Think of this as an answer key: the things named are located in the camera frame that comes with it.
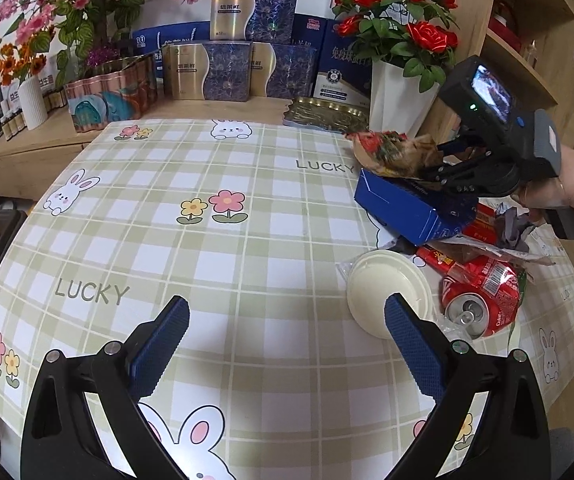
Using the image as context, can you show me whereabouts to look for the blue coffee box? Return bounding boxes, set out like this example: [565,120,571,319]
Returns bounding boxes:
[354,169,478,243]

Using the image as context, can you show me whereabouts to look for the gold and blue gift box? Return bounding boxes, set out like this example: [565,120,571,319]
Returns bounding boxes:
[249,42,318,101]
[162,42,254,103]
[210,0,300,43]

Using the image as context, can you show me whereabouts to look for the red snack packet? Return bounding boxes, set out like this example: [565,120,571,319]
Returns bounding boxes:
[416,246,455,275]

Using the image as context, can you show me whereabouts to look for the wooden shelf unit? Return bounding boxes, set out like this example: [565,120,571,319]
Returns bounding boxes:
[419,0,574,151]

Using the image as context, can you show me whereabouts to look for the row of small brown bottles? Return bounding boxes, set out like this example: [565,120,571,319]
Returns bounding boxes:
[0,87,68,142]

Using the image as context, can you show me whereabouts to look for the colourful snack wrapper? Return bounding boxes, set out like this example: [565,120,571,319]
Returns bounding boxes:
[344,130,448,181]

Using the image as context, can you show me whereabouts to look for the purple artificial flowers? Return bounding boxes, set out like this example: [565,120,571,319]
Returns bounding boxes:
[87,45,120,68]

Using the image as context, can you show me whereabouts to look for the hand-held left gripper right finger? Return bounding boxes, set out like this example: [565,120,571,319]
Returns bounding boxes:
[384,294,552,480]

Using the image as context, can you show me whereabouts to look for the red rose bouquet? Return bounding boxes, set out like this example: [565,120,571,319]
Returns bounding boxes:
[331,0,460,93]

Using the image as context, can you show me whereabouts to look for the folding table with checked cloth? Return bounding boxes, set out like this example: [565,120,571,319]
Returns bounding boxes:
[0,119,574,480]

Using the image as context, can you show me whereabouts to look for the cream plastic lid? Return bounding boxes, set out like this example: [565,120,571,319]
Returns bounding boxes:
[347,251,435,339]

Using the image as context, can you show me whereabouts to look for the white ribbed vase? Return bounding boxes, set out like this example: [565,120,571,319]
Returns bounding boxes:
[18,76,48,131]

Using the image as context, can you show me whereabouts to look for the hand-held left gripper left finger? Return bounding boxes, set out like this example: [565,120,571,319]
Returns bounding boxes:
[19,296,190,480]

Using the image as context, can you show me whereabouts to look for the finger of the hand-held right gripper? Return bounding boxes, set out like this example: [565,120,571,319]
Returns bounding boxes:
[418,159,482,196]
[434,132,480,161]

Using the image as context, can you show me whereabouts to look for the orange artificial flowers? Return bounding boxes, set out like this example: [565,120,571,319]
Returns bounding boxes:
[0,42,48,86]

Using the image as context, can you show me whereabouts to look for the gold tin tray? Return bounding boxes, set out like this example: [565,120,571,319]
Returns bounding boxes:
[283,96,370,133]

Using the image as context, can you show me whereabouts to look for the low wooden cabinet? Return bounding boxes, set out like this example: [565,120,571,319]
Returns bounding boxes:
[0,95,292,201]

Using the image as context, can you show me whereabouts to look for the scalloped colourful tin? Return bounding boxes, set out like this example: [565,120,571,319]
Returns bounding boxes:
[64,57,158,135]

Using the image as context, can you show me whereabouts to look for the blue paper bag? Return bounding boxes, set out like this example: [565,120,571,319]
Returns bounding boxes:
[132,22,212,61]

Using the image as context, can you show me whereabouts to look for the grey crumpled paper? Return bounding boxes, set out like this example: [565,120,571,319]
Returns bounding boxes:
[496,204,538,251]

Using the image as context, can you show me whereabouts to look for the red soda can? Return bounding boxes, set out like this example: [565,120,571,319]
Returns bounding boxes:
[441,282,518,338]

